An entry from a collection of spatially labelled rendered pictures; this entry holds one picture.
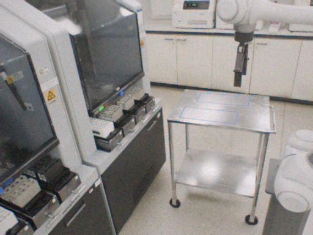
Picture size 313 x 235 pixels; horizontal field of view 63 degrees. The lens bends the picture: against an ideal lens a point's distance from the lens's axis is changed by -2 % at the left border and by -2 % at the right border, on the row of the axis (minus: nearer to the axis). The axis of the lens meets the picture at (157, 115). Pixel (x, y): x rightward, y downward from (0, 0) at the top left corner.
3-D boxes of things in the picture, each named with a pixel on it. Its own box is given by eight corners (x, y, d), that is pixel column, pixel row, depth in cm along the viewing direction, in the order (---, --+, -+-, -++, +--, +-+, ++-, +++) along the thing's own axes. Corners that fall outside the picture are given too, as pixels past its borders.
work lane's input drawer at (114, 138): (29, 130, 177) (25, 119, 172) (44, 120, 187) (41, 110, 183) (117, 153, 147) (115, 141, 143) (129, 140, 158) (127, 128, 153)
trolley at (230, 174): (169, 207, 202) (162, 119, 160) (183, 169, 239) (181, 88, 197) (258, 227, 180) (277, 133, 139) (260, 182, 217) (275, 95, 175)
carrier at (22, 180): (28, 184, 119) (23, 174, 116) (31, 185, 118) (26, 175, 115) (7, 202, 110) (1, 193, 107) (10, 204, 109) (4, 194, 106)
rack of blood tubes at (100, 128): (66, 130, 161) (64, 122, 157) (77, 122, 168) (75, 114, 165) (105, 139, 149) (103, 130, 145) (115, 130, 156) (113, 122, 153)
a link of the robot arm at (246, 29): (258, 14, 100) (257, 29, 103) (235, 13, 104) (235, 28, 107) (256, 18, 94) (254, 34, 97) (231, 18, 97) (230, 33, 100)
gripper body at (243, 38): (252, 33, 97) (250, 57, 102) (255, 29, 103) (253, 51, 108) (232, 32, 100) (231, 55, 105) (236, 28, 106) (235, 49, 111)
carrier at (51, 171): (61, 167, 128) (58, 158, 125) (64, 168, 127) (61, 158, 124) (44, 183, 119) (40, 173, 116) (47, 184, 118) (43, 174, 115)
